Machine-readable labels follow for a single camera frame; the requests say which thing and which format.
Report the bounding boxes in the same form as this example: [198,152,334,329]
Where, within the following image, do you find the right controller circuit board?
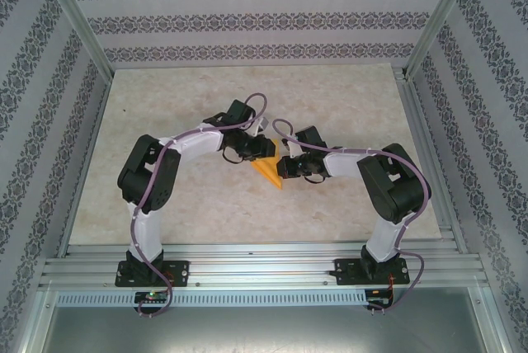
[366,289,393,303]

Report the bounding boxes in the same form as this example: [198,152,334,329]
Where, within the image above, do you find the aluminium front mounting rails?
[39,241,490,293]

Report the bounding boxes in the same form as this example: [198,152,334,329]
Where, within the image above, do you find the aluminium frame post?
[403,0,483,81]
[38,0,116,78]

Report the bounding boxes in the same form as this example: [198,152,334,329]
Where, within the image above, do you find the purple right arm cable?
[272,118,432,315]

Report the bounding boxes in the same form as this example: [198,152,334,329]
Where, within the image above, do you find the left controller circuit board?
[134,291,171,304]

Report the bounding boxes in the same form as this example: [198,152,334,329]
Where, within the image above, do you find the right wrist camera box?
[283,136,300,158]

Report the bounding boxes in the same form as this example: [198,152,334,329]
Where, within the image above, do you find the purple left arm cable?
[130,92,269,319]

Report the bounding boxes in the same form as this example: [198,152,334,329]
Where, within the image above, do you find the grey slotted cable duct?
[55,290,368,307]

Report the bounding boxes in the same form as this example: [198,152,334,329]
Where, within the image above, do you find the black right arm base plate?
[333,257,410,287]

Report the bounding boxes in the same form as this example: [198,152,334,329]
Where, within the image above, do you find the controller circuit board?
[134,291,171,304]
[366,289,393,303]

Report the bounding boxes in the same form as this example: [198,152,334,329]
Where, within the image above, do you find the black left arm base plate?
[116,260,191,289]

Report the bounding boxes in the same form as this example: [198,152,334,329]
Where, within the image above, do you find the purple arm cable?
[130,92,269,319]
[272,118,432,315]

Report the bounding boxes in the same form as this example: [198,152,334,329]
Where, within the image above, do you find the grey metal sheet panel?
[24,289,511,353]

